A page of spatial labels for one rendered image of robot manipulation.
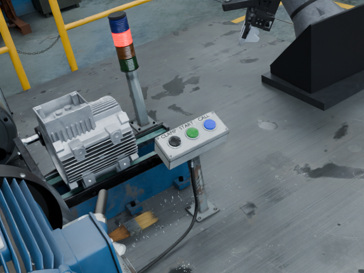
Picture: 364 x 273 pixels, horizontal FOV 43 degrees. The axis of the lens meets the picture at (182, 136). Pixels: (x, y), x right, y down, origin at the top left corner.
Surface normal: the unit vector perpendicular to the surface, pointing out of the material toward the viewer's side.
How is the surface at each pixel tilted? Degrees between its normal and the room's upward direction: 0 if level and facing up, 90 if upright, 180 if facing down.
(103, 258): 90
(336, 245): 0
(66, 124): 90
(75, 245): 0
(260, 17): 103
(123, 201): 90
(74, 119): 90
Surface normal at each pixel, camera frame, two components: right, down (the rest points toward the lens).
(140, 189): 0.52, 0.41
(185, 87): -0.15, -0.82
